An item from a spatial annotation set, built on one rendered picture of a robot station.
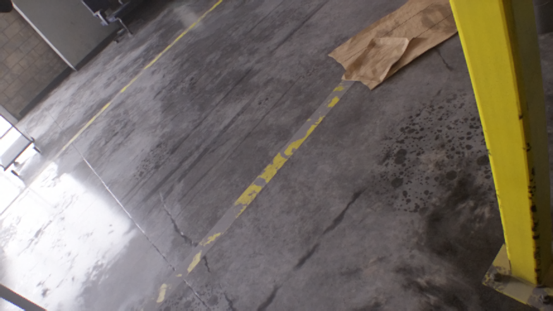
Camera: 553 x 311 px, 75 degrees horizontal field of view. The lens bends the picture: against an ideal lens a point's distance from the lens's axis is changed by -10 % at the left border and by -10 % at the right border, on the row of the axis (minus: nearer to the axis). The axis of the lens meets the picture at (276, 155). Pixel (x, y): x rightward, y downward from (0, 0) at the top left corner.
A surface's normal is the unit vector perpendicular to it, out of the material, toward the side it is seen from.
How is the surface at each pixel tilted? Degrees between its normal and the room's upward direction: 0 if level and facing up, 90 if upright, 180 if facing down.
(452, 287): 0
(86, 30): 90
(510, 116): 90
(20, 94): 90
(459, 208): 0
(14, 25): 90
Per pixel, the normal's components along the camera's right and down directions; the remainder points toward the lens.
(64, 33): 0.60, 0.24
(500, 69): -0.64, 0.72
